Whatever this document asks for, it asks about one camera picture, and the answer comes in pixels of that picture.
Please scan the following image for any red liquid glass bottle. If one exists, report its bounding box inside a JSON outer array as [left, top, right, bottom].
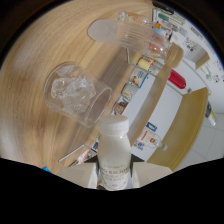
[[167, 68, 193, 94]]

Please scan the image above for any white milk bottle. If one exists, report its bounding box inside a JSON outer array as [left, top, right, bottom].
[[96, 114, 133, 192]]

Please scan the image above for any black and yellow can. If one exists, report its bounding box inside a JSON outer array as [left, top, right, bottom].
[[204, 101, 218, 127]]

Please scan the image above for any yellow cup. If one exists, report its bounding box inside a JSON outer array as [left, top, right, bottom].
[[136, 56, 150, 71]]

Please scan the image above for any wooden wall shelf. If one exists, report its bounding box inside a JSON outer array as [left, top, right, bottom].
[[194, 49, 212, 70]]

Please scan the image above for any clear bottle with orange cap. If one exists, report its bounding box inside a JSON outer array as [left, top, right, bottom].
[[117, 10, 163, 29]]

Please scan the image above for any wooden two-tier shelf rack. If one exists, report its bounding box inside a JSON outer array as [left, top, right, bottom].
[[58, 43, 210, 173]]

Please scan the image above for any clear glass with ice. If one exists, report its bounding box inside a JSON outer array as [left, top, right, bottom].
[[43, 61, 114, 128]]

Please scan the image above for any clear ribbed bottle tan cap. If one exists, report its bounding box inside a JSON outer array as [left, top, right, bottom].
[[87, 18, 185, 68]]

